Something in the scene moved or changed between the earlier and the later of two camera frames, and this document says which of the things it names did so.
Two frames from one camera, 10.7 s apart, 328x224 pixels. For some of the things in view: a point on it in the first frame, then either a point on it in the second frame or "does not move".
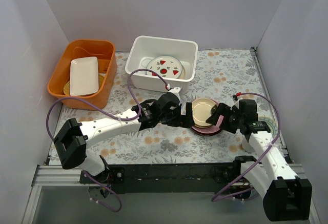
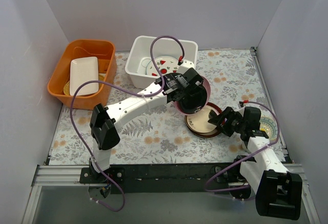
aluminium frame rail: [51, 176] does not move
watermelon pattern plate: [167, 66] does not move
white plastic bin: [175, 59] does not move
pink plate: [213, 129] to [206, 83]
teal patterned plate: [271, 125] does not move
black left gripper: [181, 115] to [192, 97]
